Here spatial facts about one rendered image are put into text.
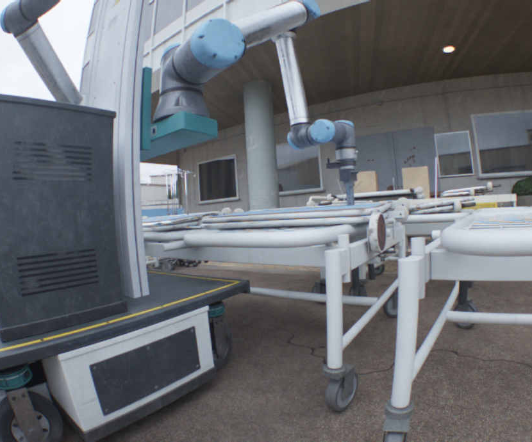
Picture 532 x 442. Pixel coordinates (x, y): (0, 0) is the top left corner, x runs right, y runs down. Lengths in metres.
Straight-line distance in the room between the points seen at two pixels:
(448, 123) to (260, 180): 4.25
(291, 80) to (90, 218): 0.98
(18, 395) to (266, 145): 5.73
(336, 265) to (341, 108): 7.14
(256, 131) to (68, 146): 5.46
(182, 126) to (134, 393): 0.73
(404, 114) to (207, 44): 6.60
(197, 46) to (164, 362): 0.85
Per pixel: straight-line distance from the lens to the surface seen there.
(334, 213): 0.98
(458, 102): 7.27
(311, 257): 0.87
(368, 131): 7.37
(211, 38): 0.89
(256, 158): 5.96
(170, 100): 0.99
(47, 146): 0.75
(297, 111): 1.32
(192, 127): 0.94
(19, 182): 0.72
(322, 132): 1.20
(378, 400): 0.95
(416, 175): 4.60
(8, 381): 0.75
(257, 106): 6.23
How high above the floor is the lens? 0.54
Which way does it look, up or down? 1 degrees down
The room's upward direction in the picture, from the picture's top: 4 degrees counter-clockwise
